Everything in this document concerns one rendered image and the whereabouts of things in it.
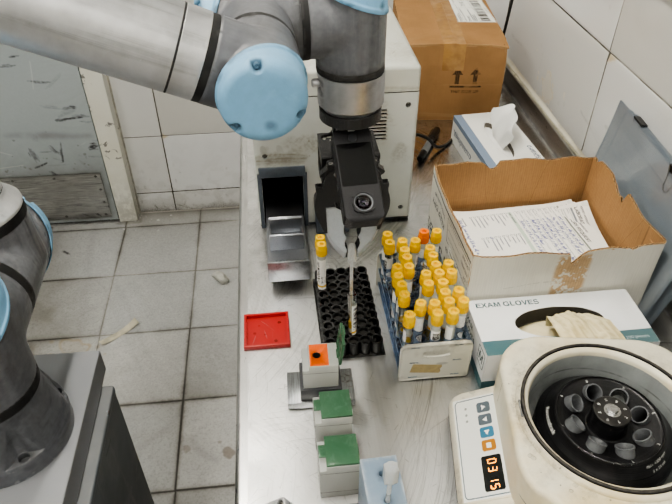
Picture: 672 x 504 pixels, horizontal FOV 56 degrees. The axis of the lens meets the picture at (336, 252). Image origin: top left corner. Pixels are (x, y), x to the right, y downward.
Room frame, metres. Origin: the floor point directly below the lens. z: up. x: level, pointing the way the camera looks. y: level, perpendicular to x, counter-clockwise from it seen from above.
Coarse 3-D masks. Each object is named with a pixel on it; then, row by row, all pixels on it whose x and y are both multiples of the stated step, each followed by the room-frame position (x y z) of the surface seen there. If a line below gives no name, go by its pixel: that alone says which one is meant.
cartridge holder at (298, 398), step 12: (288, 372) 0.58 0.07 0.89; (300, 372) 0.56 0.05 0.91; (348, 372) 0.58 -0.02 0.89; (288, 384) 0.55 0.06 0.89; (300, 384) 0.54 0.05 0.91; (348, 384) 0.55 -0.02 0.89; (288, 396) 0.53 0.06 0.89; (300, 396) 0.53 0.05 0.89; (312, 396) 0.53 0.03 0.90; (288, 408) 0.52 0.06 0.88; (300, 408) 0.52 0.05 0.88
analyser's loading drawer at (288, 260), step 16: (272, 208) 0.93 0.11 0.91; (288, 208) 0.93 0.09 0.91; (272, 224) 0.86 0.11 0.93; (288, 224) 0.86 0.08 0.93; (304, 224) 0.88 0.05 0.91; (272, 240) 0.81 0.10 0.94; (288, 240) 0.81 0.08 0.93; (304, 240) 0.84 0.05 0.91; (272, 256) 0.80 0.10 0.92; (288, 256) 0.80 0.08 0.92; (304, 256) 0.80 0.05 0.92; (272, 272) 0.76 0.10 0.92; (288, 272) 0.76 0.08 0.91; (304, 272) 0.76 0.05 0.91
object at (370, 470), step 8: (384, 456) 0.39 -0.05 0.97; (392, 456) 0.39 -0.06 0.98; (360, 464) 0.38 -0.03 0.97; (368, 464) 0.38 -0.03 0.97; (376, 464) 0.38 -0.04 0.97; (360, 472) 0.38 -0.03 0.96; (368, 472) 0.37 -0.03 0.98; (376, 472) 0.37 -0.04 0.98; (360, 480) 0.38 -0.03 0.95; (368, 480) 0.36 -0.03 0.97; (376, 480) 0.36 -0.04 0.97; (400, 480) 0.36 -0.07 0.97; (360, 488) 0.37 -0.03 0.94; (368, 488) 0.35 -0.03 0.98; (376, 488) 0.35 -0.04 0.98; (384, 488) 0.35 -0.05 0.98; (392, 488) 0.35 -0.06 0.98; (400, 488) 0.35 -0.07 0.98; (360, 496) 0.37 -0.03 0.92; (368, 496) 0.34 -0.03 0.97; (376, 496) 0.34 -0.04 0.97; (384, 496) 0.34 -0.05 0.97; (392, 496) 0.34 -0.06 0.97; (400, 496) 0.34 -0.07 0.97
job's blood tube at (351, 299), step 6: (348, 294) 0.64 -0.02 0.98; (354, 294) 0.65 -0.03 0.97; (348, 300) 0.64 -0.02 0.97; (354, 300) 0.64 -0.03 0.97; (348, 306) 0.64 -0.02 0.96; (354, 306) 0.64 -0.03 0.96; (348, 312) 0.64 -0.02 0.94; (354, 312) 0.64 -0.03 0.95; (348, 318) 0.64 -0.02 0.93; (354, 318) 0.64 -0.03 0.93; (348, 324) 0.64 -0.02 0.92; (354, 324) 0.64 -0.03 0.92; (348, 330) 0.64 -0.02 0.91; (354, 330) 0.64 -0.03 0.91
